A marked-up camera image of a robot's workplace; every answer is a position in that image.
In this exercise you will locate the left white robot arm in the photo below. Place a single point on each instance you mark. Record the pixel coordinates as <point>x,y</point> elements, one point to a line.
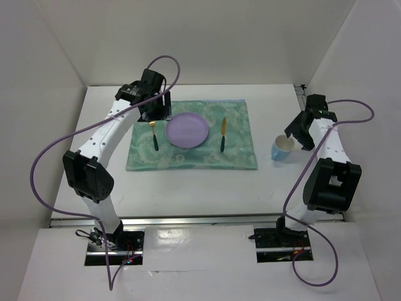
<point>86,168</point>

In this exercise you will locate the right aluminium rail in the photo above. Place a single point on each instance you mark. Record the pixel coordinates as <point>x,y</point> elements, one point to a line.
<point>300,91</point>

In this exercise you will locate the blue mug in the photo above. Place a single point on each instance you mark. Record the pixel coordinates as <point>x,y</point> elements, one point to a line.
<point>282,147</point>

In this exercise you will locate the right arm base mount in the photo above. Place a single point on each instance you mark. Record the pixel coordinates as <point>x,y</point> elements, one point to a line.
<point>272,247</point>

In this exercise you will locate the aluminium rail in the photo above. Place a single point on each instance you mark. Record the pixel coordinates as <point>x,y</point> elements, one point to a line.
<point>142,222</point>
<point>300,91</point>

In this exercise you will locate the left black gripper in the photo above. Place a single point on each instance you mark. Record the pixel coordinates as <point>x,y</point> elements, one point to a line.
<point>164,112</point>

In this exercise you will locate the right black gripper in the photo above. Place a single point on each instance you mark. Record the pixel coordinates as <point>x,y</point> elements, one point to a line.
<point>294,127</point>

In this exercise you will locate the gold knife green handle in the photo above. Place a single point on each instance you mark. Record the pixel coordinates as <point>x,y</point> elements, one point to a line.
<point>223,133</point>

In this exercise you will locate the gold fork green handle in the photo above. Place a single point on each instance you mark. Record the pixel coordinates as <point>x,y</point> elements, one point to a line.
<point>156,146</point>

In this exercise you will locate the front aluminium rail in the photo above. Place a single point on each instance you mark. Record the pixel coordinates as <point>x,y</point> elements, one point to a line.
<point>142,222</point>

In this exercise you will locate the purple plate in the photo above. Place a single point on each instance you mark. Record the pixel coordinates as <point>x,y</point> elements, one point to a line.
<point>187,130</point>

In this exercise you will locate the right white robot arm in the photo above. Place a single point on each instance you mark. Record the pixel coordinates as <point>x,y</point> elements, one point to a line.
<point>333,181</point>

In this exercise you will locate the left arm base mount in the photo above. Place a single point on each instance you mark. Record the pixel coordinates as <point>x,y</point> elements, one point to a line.
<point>128,251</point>

